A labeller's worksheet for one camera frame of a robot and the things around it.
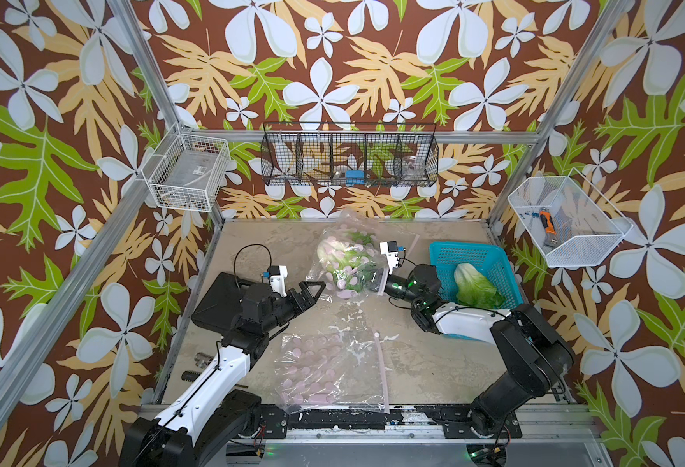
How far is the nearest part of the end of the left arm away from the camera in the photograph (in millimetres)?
612

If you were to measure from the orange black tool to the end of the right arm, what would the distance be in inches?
15.7

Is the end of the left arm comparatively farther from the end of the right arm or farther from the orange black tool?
the orange black tool

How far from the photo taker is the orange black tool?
32.2 inches

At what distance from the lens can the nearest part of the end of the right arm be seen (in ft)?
2.18
